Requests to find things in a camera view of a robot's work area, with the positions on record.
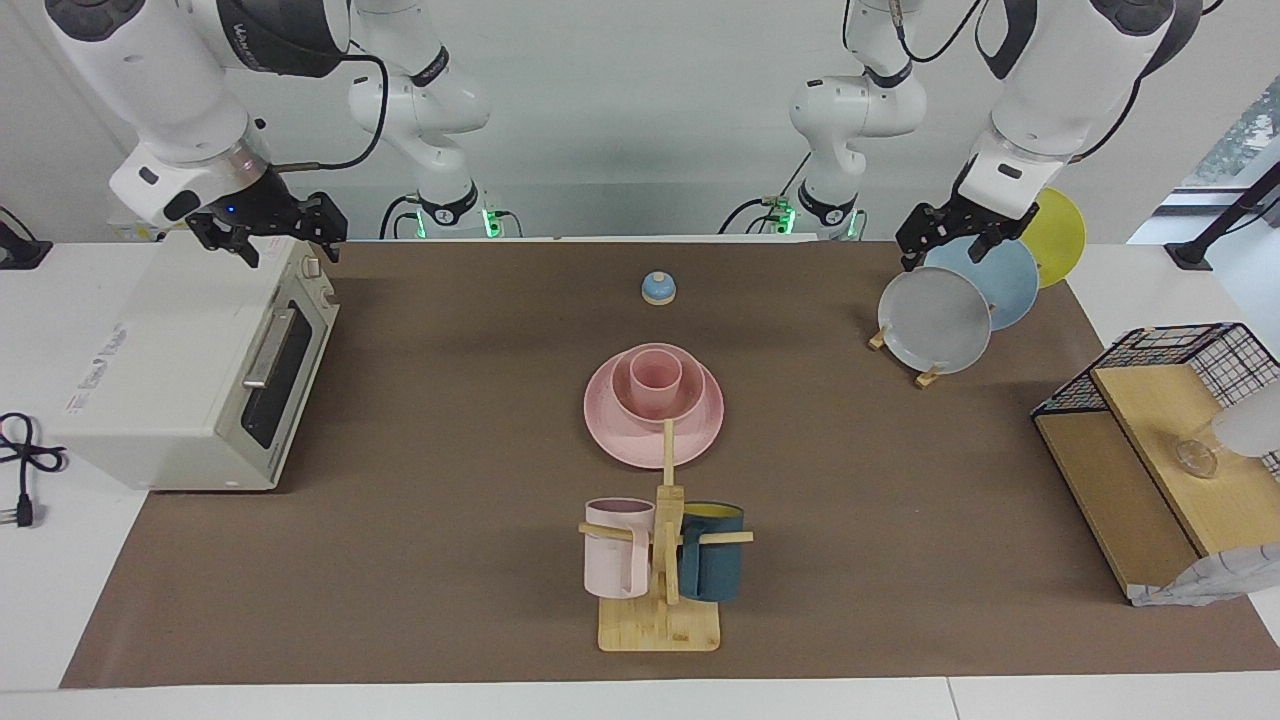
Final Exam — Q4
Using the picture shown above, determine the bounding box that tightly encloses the pink bowl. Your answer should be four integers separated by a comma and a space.
611, 344, 706, 423

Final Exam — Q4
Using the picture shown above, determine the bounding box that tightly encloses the pink handleless cup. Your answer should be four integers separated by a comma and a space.
629, 349, 684, 403

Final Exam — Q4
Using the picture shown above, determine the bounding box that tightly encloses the light blue plate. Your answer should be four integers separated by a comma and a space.
922, 235, 1041, 332

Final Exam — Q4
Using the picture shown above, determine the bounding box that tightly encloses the grey plate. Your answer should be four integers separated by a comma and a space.
877, 266, 993, 376

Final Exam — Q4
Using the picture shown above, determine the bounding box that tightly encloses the yellow plate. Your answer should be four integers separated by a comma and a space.
1020, 187, 1087, 290

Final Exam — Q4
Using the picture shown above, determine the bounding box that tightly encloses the wooden plate rack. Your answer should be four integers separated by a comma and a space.
867, 300, 998, 389

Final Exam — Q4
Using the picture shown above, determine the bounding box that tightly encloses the white toaster oven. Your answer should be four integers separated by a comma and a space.
48, 230, 341, 493

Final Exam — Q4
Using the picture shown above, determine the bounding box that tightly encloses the white translucent object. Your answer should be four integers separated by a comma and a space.
1212, 385, 1280, 459

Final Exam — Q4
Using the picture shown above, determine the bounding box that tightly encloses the pink plate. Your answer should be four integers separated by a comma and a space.
583, 346, 725, 469

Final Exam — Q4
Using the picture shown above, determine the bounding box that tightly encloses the brown table mat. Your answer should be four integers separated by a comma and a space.
60, 240, 1280, 689

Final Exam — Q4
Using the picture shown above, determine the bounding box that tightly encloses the dark blue mug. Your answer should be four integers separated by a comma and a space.
677, 502, 746, 602

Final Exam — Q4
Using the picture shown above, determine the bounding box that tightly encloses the patterned white cloth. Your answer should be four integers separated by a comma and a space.
1130, 545, 1280, 608

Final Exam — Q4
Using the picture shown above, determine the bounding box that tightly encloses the pale pink mug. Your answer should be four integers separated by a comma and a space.
584, 497, 656, 600

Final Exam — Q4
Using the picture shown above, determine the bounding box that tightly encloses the wooden mug tree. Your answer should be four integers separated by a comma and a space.
578, 418, 754, 653

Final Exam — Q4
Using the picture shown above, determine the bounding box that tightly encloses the black base cable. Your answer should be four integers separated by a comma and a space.
718, 150, 813, 237
380, 194, 426, 241

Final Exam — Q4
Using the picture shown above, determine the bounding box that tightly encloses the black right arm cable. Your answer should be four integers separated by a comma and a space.
268, 50, 393, 173

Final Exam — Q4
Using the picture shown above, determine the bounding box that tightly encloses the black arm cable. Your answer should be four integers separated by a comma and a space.
268, 50, 393, 173
1072, 60, 1153, 163

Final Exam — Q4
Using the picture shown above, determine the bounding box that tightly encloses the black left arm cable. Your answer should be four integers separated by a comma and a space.
1072, 60, 1153, 163

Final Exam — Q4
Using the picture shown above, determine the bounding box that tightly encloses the black clamp mount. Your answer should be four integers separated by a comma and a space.
1165, 160, 1280, 271
0, 205, 53, 271

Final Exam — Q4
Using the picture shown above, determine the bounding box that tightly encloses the wire and wood shelf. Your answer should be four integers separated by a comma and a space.
1031, 322, 1280, 603

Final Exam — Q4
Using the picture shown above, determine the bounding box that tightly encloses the black power cord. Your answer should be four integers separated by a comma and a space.
0, 412, 69, 529

